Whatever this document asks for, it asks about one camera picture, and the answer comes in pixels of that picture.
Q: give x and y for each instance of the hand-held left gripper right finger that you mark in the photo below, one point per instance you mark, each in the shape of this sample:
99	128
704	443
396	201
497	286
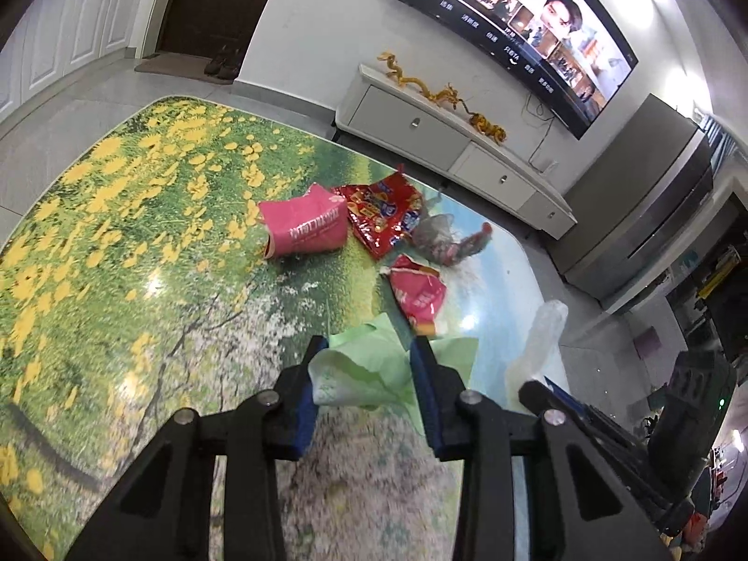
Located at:
428	400

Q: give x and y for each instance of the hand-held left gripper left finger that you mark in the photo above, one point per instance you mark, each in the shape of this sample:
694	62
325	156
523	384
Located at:
304	421

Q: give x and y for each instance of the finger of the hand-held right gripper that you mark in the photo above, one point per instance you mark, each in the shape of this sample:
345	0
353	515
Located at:
533	394
564	394

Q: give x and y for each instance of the green paper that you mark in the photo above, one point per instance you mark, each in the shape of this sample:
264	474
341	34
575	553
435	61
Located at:
374	362

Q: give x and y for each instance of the red and pink packet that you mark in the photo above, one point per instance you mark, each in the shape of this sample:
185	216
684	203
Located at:
418	295

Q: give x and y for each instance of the grey cabinet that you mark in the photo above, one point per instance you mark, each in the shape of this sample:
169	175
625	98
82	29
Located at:
631	216

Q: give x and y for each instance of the red snack packet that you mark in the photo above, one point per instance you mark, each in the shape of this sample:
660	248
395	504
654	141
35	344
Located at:
380	210

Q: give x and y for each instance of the golden tiger figurine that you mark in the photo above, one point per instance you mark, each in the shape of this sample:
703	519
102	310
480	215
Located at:
488	127

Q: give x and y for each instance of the white television cabinet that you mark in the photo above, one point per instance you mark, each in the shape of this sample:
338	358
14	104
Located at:
409	122

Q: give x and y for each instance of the golden dragon figurine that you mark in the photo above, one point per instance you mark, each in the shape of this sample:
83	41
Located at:
396	69
444	96

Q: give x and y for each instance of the brown doormat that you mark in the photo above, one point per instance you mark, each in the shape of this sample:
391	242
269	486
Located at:
169	64

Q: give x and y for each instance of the dark brown door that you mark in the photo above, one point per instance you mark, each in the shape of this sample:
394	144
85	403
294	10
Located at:
216	0

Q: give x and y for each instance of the white lower cabinet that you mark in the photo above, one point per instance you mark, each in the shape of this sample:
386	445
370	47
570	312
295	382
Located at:
76	23

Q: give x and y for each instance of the wall-mounted flat television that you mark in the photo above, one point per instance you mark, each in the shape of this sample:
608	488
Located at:
526	17

